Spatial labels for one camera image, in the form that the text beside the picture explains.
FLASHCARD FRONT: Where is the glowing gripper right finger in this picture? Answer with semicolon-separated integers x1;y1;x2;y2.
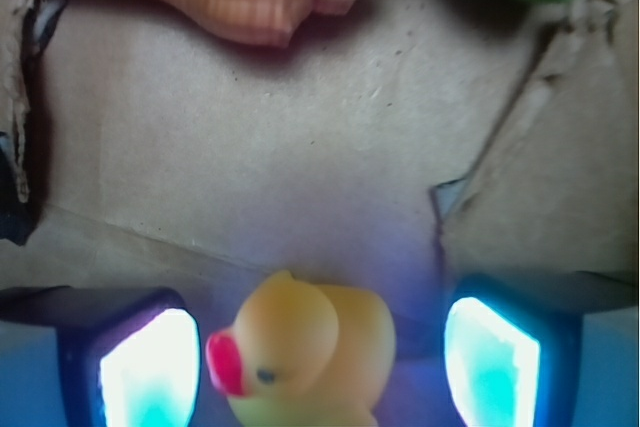
443;274;581;426

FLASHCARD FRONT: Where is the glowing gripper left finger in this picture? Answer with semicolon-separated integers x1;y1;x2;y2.
55;287;201;426

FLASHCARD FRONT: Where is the yellow rubber duck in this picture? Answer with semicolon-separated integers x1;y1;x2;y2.
204;271;396;426

